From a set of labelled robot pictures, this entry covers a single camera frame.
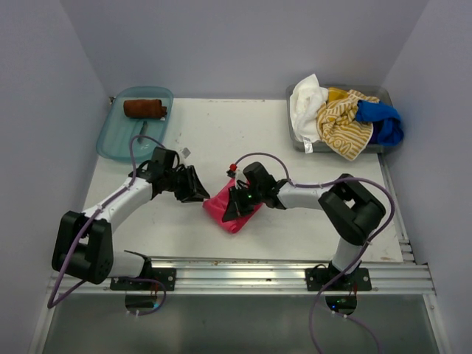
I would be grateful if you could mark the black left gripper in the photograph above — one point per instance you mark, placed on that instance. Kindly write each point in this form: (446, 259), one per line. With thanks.
(193, 191)

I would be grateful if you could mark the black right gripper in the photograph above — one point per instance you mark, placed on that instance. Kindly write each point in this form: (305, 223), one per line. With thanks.
(235, 207)

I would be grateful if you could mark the pink towel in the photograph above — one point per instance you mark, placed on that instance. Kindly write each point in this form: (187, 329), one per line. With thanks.
(216, 206)

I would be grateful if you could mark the brown microfiber towel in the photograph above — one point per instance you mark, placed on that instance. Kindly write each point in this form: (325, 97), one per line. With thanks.
(144, 109)

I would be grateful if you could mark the teal translucent plastic bin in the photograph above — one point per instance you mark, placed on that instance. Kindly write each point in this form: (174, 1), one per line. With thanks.
(118, 129)

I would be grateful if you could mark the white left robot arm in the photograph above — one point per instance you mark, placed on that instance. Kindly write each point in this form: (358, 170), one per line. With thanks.
(84, 245)

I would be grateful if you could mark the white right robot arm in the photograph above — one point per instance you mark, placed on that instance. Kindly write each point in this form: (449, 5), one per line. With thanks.
(351, 208)

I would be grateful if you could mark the white towel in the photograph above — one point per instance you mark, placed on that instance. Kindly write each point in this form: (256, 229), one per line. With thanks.
(305, 101)

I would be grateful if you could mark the yellow striped towel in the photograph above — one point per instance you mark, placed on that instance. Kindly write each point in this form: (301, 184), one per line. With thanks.
(337, 126)

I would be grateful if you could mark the blue towel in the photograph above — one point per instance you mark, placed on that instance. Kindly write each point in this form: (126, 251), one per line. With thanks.
(385, 121)

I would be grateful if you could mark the aluminium mounting rail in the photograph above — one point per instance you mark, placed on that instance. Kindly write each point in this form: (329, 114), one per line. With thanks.
(284, 277)

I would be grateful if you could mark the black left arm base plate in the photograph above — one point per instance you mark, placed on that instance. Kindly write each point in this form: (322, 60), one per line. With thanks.
(154, 279)

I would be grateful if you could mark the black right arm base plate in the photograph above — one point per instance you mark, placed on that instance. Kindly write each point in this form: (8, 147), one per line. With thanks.
(317, 277)

